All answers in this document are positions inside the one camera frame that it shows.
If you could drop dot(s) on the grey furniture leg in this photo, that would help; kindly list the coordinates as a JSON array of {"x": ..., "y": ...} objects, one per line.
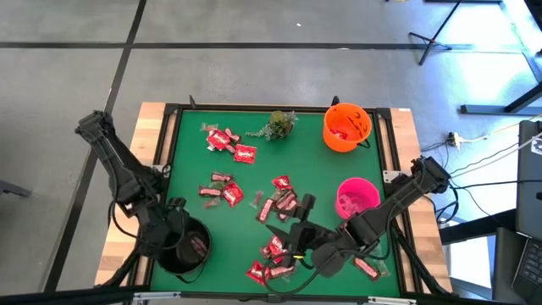
[{"x": 12, "y": 188}]

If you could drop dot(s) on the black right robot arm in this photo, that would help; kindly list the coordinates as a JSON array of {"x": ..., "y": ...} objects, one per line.
[{"x": 394, "y": 203}]

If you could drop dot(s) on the green candy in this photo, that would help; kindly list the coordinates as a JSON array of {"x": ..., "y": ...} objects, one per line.
[{"x": 217, "y": 185}]

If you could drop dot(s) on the black frame knob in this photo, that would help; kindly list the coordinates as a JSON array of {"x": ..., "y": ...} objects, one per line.
[
  {"x": 335, "y": 100},
  {"x": 192, "y": 101}
]

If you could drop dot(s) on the black jack-o-lantern bucket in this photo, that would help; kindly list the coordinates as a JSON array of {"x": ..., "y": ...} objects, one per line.
[{"x": 167, "y": 264}]

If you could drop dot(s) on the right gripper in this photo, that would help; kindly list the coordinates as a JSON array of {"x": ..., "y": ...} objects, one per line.
[{"x": 313, "y": 235}]

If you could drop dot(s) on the black desk frame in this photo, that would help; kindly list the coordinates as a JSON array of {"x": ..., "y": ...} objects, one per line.
[{"x": 487, "y": 109}]

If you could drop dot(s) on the silver metal bracket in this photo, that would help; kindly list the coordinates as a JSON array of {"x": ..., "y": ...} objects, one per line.
[{"x": 390, "y": 175}]

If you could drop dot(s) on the black table frame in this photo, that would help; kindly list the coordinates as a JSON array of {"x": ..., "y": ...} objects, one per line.
[{"x": 254, "y": 107}]

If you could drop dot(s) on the orange jack-o-lantern bucket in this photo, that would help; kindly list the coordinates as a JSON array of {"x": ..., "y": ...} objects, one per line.
[{"x": 360, "y": 142}]

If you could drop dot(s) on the grey laptop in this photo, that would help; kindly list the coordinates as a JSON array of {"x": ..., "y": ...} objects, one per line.
[{"x": 529, "y": 190}]

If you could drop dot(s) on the artificial succulent plant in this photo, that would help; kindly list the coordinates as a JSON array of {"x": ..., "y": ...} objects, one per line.
[{"x": 279, "y": 123}]

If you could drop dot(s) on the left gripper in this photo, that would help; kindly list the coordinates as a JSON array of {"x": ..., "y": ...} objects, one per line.
[{"x": 175, "y": 224}]

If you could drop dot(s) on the green table mat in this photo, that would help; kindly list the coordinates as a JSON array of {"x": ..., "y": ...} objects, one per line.
[{"x": 305, "y": 169}]

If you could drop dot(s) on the pink plastic bucket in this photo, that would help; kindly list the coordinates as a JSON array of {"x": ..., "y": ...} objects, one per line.
[{"x": 364, "y": 188}]

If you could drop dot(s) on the dark grey side table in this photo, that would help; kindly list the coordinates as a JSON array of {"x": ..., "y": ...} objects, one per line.
[{"x": 504, "y": 262}]

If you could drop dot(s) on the black tripod stand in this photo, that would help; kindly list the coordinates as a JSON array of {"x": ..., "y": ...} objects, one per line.
[{"x": 431, "y": 41}]

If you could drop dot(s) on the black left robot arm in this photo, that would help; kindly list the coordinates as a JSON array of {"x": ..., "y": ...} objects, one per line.
[{"x": 123, "y": 173}]

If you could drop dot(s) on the black rig beam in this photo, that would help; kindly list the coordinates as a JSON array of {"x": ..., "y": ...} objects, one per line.
[{"x": 63, "y": 296}]

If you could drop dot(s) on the black floor beam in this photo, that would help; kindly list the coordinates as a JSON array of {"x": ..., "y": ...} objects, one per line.
[{"x": 474, "y": 229}]

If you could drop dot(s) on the red Skittles bag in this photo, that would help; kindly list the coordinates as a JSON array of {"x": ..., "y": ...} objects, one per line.
[
  {"x": 282, "y": 182},
  {"x": 275, "y": 245},
  {"x": 232, "y": 194},
  {"x": 219, "y": 139},
  {"x": 340, "y": 134},
  {"x": 257, "y": 272},
  {"x": 245, "y": 153}
]

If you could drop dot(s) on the black laptop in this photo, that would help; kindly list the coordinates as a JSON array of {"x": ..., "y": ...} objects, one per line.
[{"x": 531, "y": 267}]

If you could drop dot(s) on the silver aluminium extrusion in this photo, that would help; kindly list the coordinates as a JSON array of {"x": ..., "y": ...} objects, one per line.
[
  {"x": 391, "y": 301},
  {"x": 156, "y": 295}
]

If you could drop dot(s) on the yellow power strip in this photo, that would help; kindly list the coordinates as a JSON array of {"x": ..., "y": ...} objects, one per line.
[{"x": 454, "y": 137}]

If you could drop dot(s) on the red candy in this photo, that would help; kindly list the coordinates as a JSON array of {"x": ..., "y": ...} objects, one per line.
[
  {"x": 256, "y": 199},
  {"x": 211, "y": 203}
]

